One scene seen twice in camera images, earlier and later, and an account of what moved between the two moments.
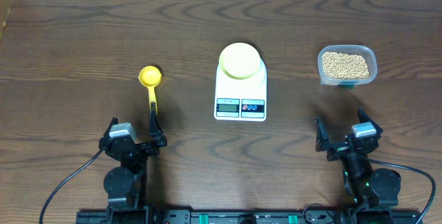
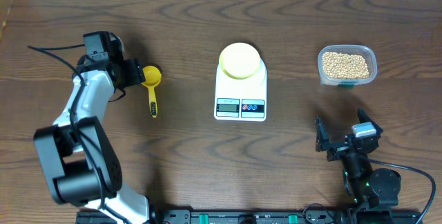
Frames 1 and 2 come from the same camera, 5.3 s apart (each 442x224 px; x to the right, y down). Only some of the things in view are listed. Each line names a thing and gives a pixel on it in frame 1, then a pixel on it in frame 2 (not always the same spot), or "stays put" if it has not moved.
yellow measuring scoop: x=150 y=76 stays put
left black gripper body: x=137 y=148 -> x=137 y=72
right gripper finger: x=322 y=140 stays put
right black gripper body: x=337 y=151 stays put
